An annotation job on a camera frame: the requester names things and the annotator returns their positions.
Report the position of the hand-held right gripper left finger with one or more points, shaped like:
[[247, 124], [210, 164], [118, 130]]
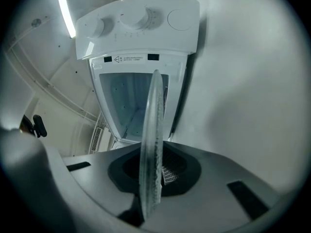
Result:
[[102, 176]]

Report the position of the clear glass plate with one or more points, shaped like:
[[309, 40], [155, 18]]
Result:
[[153, 130]]

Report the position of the round ceiling sensor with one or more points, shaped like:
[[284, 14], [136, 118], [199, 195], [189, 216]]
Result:
[[36, 22]]

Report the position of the white air conditioner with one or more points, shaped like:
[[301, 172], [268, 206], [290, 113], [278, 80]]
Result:
[[102, 136]]

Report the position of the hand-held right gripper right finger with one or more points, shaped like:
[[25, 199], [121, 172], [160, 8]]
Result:
[[206, 198]]

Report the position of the ceiling light panel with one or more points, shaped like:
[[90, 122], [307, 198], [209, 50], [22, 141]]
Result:
[[66, 16]]

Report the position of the white microwave oven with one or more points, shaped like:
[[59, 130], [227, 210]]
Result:
[[136, 45]]

